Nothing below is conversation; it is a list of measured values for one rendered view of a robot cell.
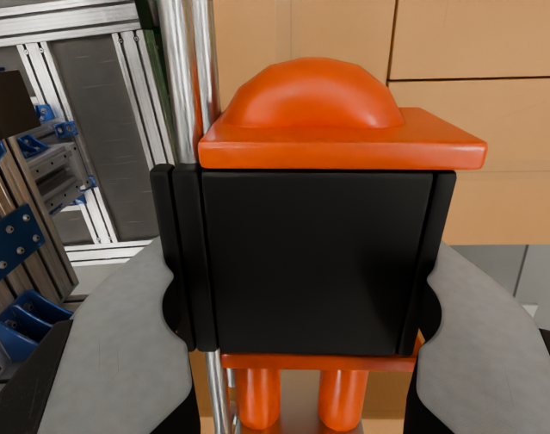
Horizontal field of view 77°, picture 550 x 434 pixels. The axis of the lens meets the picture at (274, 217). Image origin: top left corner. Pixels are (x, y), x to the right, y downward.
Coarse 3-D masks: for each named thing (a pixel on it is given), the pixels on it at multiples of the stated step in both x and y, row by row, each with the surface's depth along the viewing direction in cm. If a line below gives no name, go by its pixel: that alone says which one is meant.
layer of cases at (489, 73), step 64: (256, 0) 66; (320, 0) 65; (384, 0) 65; (448, 0) 65; (512, 0) 65; (256, 64) 71; (384, 64) 70; (448, 64) 70; (512, 64) 69; (512, 128) 75; (512, 192) 82
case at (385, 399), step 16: (192, 352) 47; (192, 368) 45; (368, 384) 42; (384, 384) 42; (400, 384) 42; (208, 400) 40; (368, 400) 40; (384, 400) 40; (400, 400) 40; (208, 416) 39; (368, 416) 38; (384, 416) 38; (400, 416) 38; (208, 432) 40; (368, 432) 39; (384, 432) 39; (400, 432) 39
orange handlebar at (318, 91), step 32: (288, 64) 10; (320, 64) 10; (352, 64) 10; (256, 96) 10; (288, 96) 10; (320, 96) 10; (352, 96) 10; (384, 96) 10; (256, 384) 15; (320, 384) 16; (352, 384) 15; (256, 416) 16; (320, 416) 17; (352, 416) 16
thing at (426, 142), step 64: (256, 128) 10; (320, 128) 10; (384, 128) 10; (448, 128) 10; (256, 192) 9; (320, 192) 9; (384, 192) 9; (448, 192) 9; (256, 256) 10; (320, 256) 10; (384, 256) 10; (256, 320) 11; (320, 320) 11; (384, 320) 11
